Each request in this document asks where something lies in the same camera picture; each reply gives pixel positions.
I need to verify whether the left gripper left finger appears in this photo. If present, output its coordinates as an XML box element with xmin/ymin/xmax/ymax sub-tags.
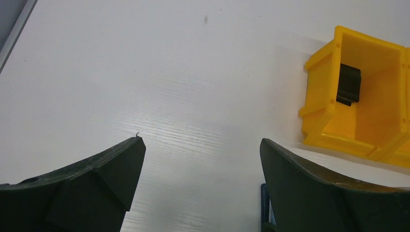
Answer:
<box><xmin>0</xmin><ymin>136</ymin><xmax>146</xmax><ymax>232</ymax></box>

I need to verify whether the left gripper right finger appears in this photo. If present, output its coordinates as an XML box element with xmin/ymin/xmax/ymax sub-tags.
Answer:
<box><xmin>260</xmin><ymin>138</ymin><xmax>410</xmax><ymax>232</ymax></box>

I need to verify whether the blue leather card holder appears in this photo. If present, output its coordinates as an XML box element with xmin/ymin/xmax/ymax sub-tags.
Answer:
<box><xmin>260</xmin><ymin>183</ymin><xmax>277</xmax><ymax>232</ymax></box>

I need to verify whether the black card in bin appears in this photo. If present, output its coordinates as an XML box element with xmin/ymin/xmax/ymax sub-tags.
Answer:
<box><xmin>336</xmin><ymin>64</ymin><xmax>362</xmax><ymax>106</ymax></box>

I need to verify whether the orange three-compartment bin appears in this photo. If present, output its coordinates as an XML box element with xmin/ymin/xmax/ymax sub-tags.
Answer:
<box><xmin>298</xmin><ymin>26</ymin><xmax>410</xmax><ymax>168</ymax></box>

